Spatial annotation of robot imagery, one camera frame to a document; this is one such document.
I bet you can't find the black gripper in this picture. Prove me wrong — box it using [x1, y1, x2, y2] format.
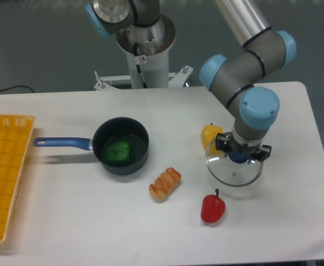
[215, 132, 272, 164]

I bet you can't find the glass lid blue knob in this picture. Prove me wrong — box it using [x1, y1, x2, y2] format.
[205, 139, 264, 187]

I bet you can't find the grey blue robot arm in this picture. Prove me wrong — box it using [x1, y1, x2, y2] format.
[85, 1, 297, 163]

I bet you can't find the yellow bell pepper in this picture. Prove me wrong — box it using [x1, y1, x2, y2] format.
[200, 124, 224, 156]

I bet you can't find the red bell pepper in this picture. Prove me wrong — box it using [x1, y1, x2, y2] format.
[200, 188, 226, 223]

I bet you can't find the toy bread loaf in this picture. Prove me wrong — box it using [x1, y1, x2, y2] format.
[148, 167, 182, 202]

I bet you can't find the green bell pepper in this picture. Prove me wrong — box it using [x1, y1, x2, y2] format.
[104, 141, 132, 165]

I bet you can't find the yellow plastic basket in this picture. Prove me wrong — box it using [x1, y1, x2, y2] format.
[0, 114, 35, 243]

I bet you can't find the dark pot blue handle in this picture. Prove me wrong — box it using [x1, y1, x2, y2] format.
[33, 117, 150, 176]

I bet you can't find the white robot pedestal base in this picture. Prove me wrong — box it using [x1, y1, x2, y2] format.
[94, 14, 193, 91]

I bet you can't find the black floor cable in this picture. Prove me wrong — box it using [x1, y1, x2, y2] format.
[0, 85, 35, 93]

